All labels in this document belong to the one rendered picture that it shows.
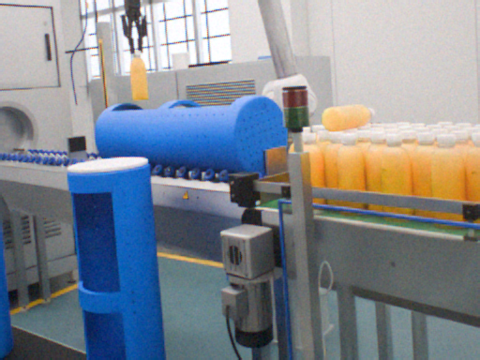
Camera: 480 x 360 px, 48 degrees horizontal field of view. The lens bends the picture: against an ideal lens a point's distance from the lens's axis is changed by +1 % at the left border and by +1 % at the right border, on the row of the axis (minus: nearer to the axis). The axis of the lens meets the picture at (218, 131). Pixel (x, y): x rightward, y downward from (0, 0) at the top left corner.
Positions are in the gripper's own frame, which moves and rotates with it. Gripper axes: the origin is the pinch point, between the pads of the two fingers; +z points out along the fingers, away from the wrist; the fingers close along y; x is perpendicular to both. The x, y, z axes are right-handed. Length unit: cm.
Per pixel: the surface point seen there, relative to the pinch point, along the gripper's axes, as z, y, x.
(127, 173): 48, 44, 50
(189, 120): 32, 17, 52
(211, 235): 75, 15, 57
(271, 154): 45, 7, 81
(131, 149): 43.8, 17.9, 15.5
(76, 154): 50, 5, -53
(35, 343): 134, 41, -42
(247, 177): 49, 27, 88
